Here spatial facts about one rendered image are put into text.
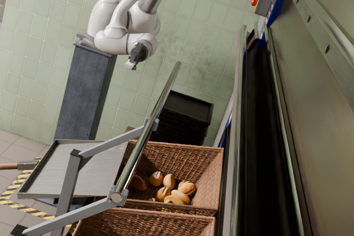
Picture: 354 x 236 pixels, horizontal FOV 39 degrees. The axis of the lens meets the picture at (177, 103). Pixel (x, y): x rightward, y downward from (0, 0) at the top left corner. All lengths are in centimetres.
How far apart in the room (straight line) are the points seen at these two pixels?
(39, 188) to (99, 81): 88
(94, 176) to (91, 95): 80
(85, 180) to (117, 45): 64
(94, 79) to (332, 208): 214
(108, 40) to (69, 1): 106
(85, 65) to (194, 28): 81
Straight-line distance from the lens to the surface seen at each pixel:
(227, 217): 87
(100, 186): 206
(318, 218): 84
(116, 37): 236
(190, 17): 323
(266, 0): 285
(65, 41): 346
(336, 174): 88
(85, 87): 284
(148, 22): 279
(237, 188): 90
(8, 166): 234
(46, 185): 215
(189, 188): 242
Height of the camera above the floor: 187
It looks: 21 degrees down
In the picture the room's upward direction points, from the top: 18 degrees clockwise
